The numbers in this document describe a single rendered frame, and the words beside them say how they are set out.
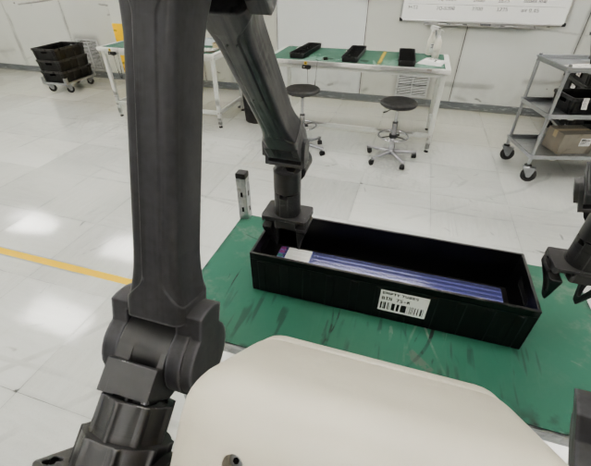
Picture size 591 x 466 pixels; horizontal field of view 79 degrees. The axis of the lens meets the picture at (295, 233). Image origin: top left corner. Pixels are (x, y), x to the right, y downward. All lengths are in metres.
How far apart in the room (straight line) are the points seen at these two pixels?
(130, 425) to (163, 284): 0.13
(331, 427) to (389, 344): 0.59
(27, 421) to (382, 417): 1.94
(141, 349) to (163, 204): 0.15
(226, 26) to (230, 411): 0.36
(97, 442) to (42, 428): 1.63
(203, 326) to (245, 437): 0.19
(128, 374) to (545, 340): 0.78
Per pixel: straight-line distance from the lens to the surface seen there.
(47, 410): 2.06
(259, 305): 0.83
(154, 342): 0.39
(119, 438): 0.40
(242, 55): 0.46
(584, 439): 0.40
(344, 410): 0.20
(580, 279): 0.82
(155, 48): 0.32
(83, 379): 2.08
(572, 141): 4.02
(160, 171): 0.32
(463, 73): 5.41
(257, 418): 0.20
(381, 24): 5.32
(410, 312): 0.80
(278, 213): 0.77
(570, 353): 0.92
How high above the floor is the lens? 1.57
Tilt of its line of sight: 37 degrees down
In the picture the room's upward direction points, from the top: straight up
